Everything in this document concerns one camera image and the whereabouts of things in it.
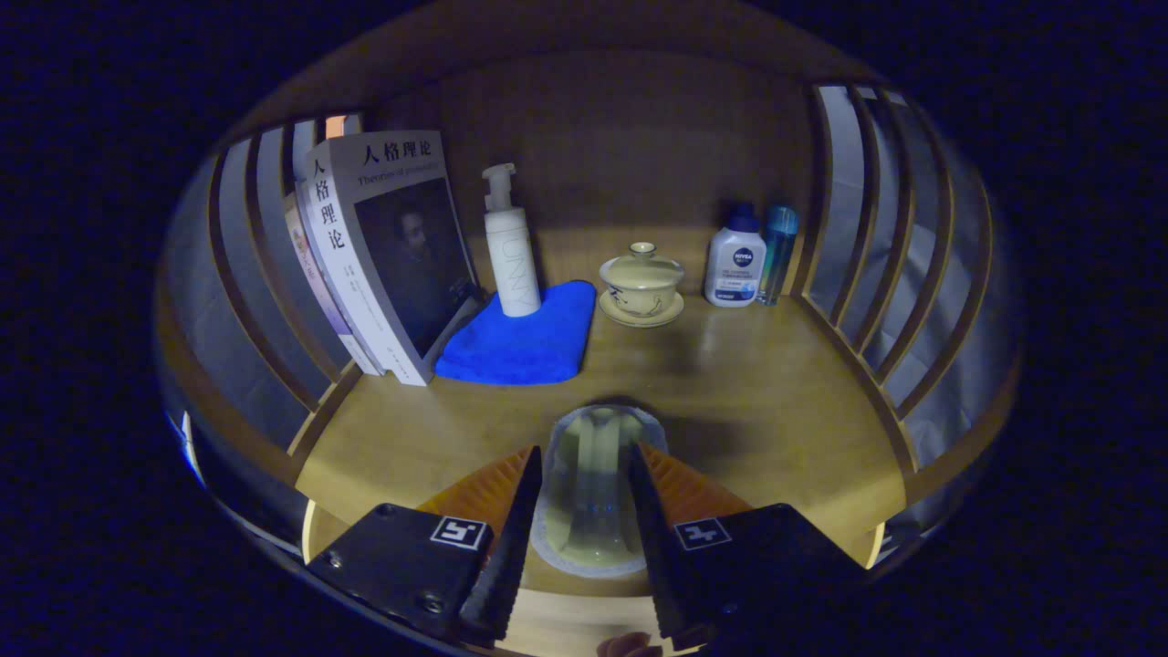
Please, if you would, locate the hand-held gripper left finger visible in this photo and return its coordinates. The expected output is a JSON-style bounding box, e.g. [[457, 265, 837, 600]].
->
[[306, 444, 544, 644]]

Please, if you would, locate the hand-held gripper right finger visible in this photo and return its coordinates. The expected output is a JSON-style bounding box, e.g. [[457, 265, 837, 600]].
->
[[628, 443, 868, 651]]

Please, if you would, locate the wooden countertop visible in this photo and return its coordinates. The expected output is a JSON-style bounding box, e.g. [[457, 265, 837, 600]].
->
[[294, 224, 909, 599]]

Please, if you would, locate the wooden cabinet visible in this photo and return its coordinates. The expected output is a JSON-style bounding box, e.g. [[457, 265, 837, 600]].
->
[[155, 0, 1027, 585]]

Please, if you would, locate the blue folded cloth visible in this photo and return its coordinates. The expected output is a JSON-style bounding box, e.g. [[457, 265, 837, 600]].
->
[[434, 279, 598, 385]]

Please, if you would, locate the beige lidded teacup with saucer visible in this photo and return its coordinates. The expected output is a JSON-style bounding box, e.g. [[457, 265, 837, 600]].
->
[[598, 242, 686, 329]]

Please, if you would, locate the white pump bottle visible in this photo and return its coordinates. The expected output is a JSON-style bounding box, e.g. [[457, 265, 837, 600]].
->
[[482, 163, 543, 318]]

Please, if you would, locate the white lotion bottle blue cap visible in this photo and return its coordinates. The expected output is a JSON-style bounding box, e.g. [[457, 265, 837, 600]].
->
[[704, 203, 767, 308]]

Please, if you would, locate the thick white book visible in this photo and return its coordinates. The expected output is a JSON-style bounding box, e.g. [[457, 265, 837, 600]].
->
[[297, 130, 485, 387]]

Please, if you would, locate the teal bottle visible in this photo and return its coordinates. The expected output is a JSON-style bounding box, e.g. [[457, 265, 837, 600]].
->
[[756, 204, 800, 307]]

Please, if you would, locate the thin purple book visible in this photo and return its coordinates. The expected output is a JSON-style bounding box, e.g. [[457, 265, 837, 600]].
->
[[281, 196, 382, 377]]

